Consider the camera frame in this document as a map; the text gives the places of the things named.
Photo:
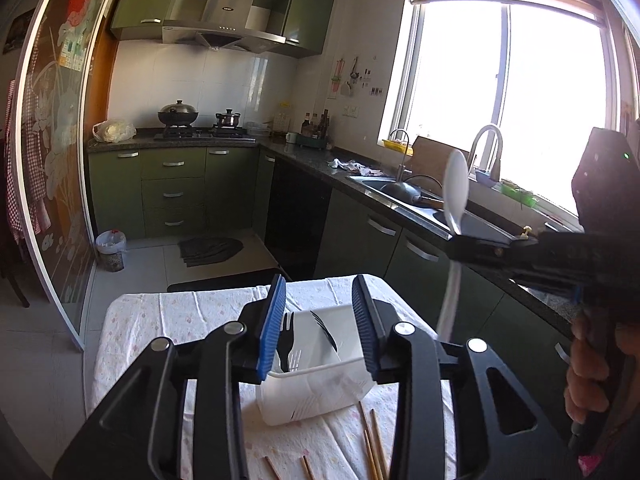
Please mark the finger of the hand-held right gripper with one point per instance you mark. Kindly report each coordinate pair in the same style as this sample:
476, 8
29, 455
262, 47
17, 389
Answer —
495, 255

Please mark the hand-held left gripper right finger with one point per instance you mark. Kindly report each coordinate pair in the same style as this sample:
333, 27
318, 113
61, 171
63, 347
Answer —
363, 332

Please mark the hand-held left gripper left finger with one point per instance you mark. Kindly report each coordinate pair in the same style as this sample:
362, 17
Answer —
271, 332

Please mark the white plastic utensil basket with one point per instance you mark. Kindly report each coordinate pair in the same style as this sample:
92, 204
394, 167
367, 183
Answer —
310, 392

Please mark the white plastic spoon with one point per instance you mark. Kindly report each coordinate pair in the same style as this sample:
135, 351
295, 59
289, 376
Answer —
456, 185

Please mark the person's right hand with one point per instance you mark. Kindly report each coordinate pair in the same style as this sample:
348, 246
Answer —
587, 375

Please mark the black plastic fork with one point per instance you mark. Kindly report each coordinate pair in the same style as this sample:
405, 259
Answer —
325, 332
288, 340

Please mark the green windowsill container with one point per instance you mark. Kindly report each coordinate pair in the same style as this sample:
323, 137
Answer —
517, 192

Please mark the black floor mat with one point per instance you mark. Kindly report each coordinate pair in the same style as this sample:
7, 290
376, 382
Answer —
225, 280

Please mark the dark grey floor mat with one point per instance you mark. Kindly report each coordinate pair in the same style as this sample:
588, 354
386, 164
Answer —
210, 251

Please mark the wooden chopstick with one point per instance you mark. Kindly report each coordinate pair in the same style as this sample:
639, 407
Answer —
307, 467
272, 467
379, 442
369, 460
369, 440

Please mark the black built-in appliance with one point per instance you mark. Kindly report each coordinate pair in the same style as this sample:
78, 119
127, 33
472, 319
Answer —
295, 220

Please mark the wooden cutting board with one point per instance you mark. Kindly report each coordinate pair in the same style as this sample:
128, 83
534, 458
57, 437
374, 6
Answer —
430, 155

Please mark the tall curved steel faucet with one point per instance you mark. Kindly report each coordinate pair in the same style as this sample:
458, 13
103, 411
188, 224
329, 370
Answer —
486, 132

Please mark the small steel faucet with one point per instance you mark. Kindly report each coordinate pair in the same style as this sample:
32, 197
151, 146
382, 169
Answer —
400, 160

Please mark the steel kitchen sink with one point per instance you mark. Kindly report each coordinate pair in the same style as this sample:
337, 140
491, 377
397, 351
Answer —
370, 185

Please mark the yellow sponge tray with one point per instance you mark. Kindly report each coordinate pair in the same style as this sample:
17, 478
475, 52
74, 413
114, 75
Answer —
397, 146

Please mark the crumpled dish rag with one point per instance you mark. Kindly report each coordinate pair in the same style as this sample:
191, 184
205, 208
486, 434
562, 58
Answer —
352, 166

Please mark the lined trash bin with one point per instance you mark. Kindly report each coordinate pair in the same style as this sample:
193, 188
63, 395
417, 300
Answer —
110, 252

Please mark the large kitchen window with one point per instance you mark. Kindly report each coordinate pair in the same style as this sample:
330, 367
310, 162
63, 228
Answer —
460, 75

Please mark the white mug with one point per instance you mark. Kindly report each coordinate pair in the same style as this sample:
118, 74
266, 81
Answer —
291, 137

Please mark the green base cabinets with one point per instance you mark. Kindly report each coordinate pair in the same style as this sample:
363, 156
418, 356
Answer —
120, 195

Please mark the group of condiment bottles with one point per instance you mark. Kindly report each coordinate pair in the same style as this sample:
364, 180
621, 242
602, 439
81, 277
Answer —
315, 127

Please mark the black gas stove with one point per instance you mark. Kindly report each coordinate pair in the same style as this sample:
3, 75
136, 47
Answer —
200, 134

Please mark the clear oil bottle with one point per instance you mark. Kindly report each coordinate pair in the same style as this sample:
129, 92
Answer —
283, 119

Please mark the steel cooking pot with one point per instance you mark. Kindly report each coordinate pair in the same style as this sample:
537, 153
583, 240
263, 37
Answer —
228, 120

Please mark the window roller blind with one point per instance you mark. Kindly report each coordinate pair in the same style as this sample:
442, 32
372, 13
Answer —
500, 2

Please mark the black wok with lid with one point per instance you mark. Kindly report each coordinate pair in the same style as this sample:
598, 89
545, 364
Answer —
178, 114

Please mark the white plastic bag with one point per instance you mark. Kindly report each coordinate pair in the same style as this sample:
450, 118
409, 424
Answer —
114, 131

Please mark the printed glass sliding door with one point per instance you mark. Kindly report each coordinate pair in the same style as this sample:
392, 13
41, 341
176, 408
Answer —
65, 160

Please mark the steel range hood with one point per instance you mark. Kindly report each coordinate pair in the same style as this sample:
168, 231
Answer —
225, 10

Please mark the wall socket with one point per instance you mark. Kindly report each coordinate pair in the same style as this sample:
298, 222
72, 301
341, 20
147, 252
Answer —
353, 110

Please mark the hanging wall utensils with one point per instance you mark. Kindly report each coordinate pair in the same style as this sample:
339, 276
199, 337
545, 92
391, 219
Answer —
352, 75

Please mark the green wall cabinets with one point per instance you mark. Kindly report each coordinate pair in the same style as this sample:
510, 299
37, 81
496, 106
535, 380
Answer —
145, 0

